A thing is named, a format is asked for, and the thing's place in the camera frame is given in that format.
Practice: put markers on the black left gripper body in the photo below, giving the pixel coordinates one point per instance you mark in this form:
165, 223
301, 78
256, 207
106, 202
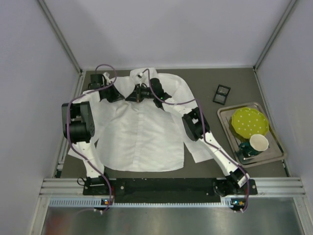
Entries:
107, 91

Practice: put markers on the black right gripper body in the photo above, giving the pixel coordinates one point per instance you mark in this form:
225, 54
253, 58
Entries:
145, 92

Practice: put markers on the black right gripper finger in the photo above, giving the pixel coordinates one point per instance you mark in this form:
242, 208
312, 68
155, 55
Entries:
140, 92
133, 97

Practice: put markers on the white button-up shirt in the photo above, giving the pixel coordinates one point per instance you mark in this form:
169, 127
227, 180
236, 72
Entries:
140, 137

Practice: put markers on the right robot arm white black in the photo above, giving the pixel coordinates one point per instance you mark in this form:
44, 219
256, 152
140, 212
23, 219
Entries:
197, 129

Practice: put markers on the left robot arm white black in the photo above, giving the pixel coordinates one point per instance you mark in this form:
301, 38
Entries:
79, 129

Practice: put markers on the small black open box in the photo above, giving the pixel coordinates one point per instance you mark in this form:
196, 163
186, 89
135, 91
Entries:
221, 94

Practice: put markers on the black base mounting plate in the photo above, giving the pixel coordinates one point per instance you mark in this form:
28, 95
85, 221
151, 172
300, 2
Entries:
211, 186

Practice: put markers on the green polka dot plate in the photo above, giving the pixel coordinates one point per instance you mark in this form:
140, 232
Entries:
249, 121

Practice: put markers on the dark green cup white inside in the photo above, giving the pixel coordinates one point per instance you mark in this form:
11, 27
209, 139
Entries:
254, 146

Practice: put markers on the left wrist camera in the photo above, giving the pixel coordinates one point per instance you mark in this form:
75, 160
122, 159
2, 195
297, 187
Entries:
106, 75

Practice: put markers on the aluminium frame rail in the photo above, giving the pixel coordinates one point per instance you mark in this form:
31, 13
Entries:
268, 187

